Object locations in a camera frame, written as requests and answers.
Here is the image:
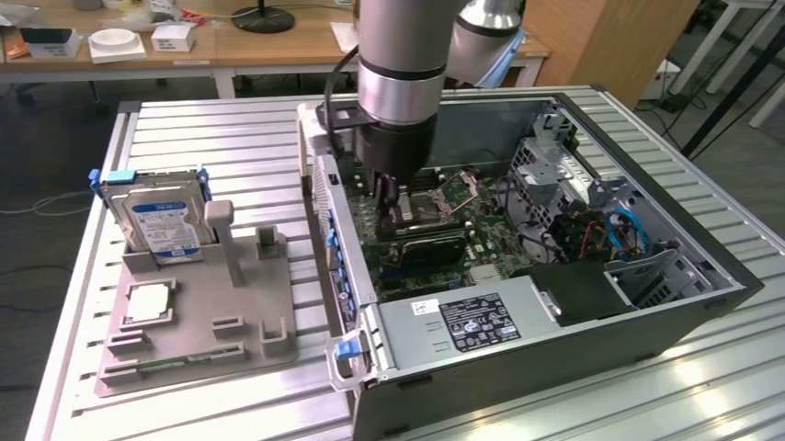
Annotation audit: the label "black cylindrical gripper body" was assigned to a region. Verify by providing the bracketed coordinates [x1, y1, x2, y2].
[356, 117, 440, 186]

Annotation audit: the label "CPU socket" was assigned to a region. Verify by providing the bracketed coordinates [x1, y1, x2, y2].
[400, 190, 465, 230]

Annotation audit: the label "black RAM slot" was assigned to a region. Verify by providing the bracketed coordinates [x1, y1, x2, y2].
[401, 221, 465, 232]

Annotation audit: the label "silver socket cover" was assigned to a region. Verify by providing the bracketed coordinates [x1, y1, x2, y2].
[432, 170, 488, 218]

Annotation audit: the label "blue expansion slot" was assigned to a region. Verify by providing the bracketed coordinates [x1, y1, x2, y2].
[380, 268, 431, 282]

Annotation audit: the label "green Dell motherboard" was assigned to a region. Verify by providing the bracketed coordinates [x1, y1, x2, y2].
[334, 163, 536, 304]

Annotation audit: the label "metal disk bay cage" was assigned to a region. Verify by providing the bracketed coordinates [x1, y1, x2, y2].
[507, 111, 643, 231]

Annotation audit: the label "white papers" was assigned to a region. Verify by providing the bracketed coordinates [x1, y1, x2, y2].
[330, 20, 364, 52]

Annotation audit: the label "grey power supply unit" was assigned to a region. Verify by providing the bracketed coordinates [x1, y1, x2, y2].
[374, 275, 564, 371]

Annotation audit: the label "black lamp base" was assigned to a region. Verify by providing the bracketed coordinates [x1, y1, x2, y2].
[232, 0, 296, 34]

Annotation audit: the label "hard disk with blue caddy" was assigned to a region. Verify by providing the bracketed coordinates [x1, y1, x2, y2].
[89, 165, 218, 266]

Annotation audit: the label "grey plastic parts rack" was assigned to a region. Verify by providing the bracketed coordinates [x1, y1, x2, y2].
[93, 199, 301, 399]

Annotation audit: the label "wooden cabinet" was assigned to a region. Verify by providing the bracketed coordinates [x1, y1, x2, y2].
[533, 0, 702, 111]

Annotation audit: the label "white labelled box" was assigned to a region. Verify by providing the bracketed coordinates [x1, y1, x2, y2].
[150, 24, 198, 52]

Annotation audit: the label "black open PC case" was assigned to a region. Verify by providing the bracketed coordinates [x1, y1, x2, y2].
[297, 85, 768, 441]

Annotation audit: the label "silver CPU chip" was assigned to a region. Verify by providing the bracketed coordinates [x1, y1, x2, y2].
[126, 284, 174, 322]

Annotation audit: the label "grey metal disk bay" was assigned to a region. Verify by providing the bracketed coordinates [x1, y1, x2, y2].
[604, 243, 720, 310]

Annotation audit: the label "green loose RAM stick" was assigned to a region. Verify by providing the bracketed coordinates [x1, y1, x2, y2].
[138, 353, 217, 371]

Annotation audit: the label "white round dish on box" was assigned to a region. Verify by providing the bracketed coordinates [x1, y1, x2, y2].
[87, 28, 149, 65]

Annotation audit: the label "wooden desk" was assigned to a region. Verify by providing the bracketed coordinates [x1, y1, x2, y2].
[0, 0, 552, 100]

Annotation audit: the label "black slanted pole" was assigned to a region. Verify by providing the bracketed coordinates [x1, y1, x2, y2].
[682, 43, 785, 160]

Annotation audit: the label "white box with dark lid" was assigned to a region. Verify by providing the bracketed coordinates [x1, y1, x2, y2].
[21, 27, 83, 60]

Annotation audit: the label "orange object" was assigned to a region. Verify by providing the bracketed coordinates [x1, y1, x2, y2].
[2, 34, 31, 60]

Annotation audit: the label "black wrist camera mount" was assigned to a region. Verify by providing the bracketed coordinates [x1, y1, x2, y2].
[314, 104, 377, 133]

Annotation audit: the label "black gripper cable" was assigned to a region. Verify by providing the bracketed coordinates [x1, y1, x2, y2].
[324, 45, 364, 160]

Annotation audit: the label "red wire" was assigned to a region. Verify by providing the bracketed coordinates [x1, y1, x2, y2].
[584, 219, 615, 258]

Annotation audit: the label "blue data wire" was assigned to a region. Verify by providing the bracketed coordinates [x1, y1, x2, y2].
[604, 206, 653, 264]

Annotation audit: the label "black floor cable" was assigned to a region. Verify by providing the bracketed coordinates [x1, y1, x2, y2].
[635, 85, 726, 116]

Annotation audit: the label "white floor cable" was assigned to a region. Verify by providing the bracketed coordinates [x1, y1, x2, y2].
[0, 190, 94, 217]

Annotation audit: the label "white table frame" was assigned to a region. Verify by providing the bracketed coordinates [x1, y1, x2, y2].
[668, 0, 785, 130]

